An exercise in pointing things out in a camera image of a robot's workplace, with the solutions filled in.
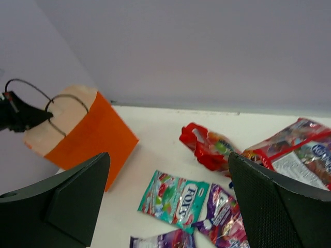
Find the purple Fox's candy bag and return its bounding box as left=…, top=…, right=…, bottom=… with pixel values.
left=192, top=183, right=250, bottom=248

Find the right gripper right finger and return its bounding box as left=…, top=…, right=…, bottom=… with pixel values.
left=228, top=152, right=330, bottom=247

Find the green wafer packet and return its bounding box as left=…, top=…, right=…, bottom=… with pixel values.
left=138, top=170, right=210, bottom=234

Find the purple white snack packet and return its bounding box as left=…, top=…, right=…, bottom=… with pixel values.
left=129, top=229, right=196, bottom=248

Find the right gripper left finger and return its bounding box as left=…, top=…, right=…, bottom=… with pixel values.
left=1, top=152, right=110, bottom=247

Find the red chocolate bar packet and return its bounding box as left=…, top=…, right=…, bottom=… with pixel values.
left=179, top=122, right=240, bottom=177

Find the red snack packet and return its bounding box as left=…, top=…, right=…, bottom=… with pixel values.
left=242, top=118, right=330, bottom=191

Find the orange paper bag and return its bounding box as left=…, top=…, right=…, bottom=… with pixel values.
left=17, top=85, right=139, bottom=191

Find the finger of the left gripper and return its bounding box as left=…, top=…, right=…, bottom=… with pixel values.
left=0, top=91, right=53, bottom=132

